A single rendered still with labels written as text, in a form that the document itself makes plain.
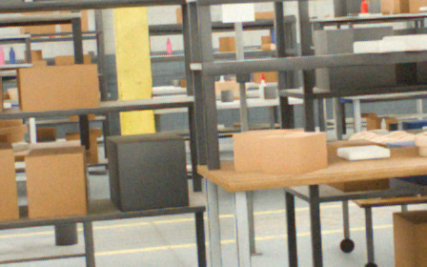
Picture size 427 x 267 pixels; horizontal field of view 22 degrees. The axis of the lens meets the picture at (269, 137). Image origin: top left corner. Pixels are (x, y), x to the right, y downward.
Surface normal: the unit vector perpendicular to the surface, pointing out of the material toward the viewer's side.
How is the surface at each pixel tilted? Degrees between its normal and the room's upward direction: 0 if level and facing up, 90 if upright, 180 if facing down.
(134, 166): 90
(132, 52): 90
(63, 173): 90
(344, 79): 90
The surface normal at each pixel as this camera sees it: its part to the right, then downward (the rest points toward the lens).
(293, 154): -0.54, 0.11
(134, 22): 0.21, 0.07
